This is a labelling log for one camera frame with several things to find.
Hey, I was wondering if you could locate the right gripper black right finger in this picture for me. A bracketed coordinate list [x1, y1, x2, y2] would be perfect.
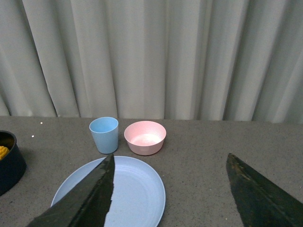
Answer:
[226, 153, 303, 227]

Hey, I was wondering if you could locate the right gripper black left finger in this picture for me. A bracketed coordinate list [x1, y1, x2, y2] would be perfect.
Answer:
[28, 154, 115, 227]

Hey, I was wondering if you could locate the dark blue saucepan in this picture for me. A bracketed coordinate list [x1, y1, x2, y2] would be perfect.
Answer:
[0, 131, 27, 196]

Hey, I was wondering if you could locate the yellow corn cob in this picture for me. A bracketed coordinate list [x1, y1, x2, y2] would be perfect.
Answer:
[0, 146, 10, 160]

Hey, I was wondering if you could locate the light blue plastic plate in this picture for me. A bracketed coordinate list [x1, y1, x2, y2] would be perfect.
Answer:
[50, 155, 166, 227]

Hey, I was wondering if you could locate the light blue plastic cup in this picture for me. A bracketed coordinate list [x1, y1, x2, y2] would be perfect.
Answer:
[89, 117, 119, 154]

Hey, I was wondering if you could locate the pink plastic bowl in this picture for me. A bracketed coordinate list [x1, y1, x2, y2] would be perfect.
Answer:
[124, 121, 167, 156]

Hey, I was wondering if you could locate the white curtain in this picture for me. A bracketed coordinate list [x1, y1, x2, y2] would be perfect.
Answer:
[0, 0, 303, 123]

